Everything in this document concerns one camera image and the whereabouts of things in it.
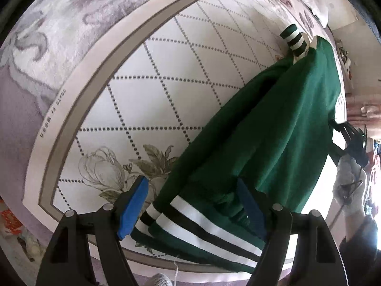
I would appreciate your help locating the white pillow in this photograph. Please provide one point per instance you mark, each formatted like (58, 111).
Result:
(318, 9)

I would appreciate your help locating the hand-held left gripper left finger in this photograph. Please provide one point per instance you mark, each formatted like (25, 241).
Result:
(134, 211)

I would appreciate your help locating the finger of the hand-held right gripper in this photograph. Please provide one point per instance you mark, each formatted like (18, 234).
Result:
(357, 153)
(351, 132)

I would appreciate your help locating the floral patterned mat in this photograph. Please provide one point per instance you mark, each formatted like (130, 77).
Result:
(178, 80)

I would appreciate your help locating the purple floral blanket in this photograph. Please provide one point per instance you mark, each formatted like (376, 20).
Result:
(59, 35)

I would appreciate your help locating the person's right hand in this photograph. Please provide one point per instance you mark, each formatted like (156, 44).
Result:
(349, 190)

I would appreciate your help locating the white nightstand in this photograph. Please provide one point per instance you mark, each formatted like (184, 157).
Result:
(345, 61)

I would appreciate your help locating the person's right forearm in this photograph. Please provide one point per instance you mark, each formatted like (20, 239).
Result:
(360, 250)

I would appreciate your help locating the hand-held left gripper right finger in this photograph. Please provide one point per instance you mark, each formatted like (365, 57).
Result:
(251, 208)

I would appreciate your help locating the pink floral curtain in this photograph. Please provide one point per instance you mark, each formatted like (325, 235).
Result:
(357, 107)

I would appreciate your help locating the green varsity jacket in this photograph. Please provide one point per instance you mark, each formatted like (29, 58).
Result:
(253, 125)

